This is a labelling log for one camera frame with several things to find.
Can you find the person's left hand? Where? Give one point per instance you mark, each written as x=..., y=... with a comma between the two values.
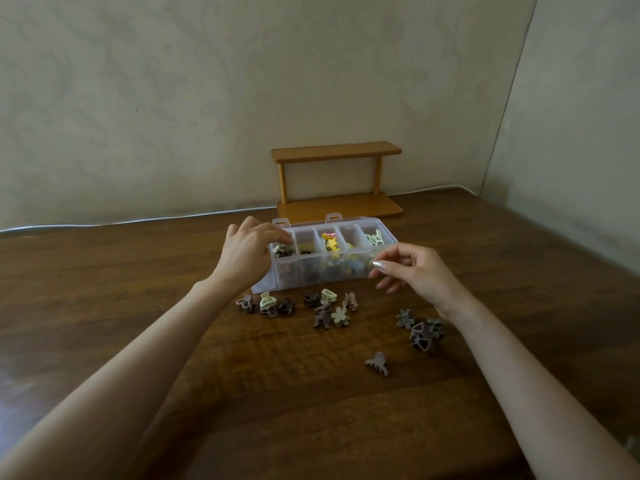
x=245, y=259

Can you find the person's right hand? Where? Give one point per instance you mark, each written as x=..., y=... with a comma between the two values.
x=425, y=274

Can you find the pile of mixed hair clips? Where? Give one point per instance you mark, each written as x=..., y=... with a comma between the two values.
x=322, y=314

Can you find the person's left forearm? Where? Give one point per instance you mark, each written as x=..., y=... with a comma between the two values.
x=115, y=384

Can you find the clear plastic compartment box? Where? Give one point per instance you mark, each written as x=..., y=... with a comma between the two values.
x=310, y=269

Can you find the small wooden shelf rack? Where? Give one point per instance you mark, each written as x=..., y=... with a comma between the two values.
x=335, y=150

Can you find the solid yellow star clip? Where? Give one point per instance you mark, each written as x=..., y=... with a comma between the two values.
x=331, y=243

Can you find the person's right forearm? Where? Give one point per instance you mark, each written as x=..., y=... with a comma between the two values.
x=535, y=394

